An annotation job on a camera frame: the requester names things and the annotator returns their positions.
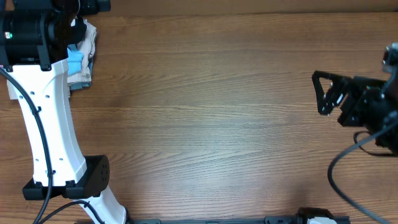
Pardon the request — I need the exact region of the black polo shirt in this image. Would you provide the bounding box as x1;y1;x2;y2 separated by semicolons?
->
54;0;86;45

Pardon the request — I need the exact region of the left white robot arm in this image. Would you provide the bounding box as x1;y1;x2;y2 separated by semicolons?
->
1;0;131;223

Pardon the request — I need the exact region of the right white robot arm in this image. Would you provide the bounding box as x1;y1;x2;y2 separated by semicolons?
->
312;70;397;134

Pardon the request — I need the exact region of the beige folded garment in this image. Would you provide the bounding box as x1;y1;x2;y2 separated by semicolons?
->
59;19;98;97

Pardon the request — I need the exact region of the light blue printed t-shirt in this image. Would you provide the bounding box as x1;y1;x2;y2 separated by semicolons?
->
67;44;84;77

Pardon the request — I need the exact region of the grey folded garment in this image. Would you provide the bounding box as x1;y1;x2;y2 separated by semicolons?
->
67;57;94;91

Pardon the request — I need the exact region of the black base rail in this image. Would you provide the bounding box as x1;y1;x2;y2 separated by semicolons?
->
74;207;352;224

